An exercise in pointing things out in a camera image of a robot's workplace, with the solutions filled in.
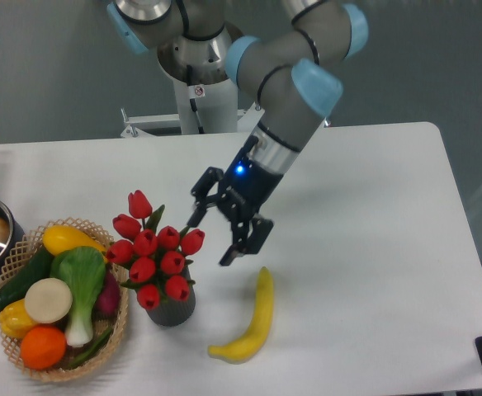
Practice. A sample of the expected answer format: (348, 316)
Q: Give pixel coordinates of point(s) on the orange fruit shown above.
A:
(42, 347)

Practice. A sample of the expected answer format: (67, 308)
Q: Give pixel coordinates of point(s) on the yellow banana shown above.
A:
(253, 339)

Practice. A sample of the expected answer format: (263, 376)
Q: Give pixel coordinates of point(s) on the red tulip bouquet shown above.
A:
(154, 257)

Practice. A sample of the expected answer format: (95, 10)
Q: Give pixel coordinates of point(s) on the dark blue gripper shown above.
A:
(244, 186)

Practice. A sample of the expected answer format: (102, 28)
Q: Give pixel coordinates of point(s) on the green bean pod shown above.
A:
(86, 353)

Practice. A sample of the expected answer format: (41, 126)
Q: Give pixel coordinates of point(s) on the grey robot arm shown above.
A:
(209, 61)

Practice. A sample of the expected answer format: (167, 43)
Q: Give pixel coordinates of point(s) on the green bok choy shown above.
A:
(83, 270)

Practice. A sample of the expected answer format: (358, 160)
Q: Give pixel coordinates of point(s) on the dark green cucumber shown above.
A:
(37, 268)

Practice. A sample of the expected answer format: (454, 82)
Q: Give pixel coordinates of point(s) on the purple sweet potato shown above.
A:
(109, 299)

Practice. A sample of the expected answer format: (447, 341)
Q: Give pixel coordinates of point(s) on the woven wicker basket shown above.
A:
(108, 327)

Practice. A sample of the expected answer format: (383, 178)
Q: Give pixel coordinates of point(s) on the dark grey ribbed vase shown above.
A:
(170, 312)

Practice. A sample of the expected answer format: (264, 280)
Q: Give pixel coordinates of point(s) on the white round radish slice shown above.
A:
(48, 300)

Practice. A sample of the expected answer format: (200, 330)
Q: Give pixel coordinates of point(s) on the yellow bell pepper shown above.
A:
(15, 322)

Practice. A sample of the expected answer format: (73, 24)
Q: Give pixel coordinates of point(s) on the yellow squash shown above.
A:
(61, 238)

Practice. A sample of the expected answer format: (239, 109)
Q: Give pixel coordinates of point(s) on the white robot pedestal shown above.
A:
(201, 109)

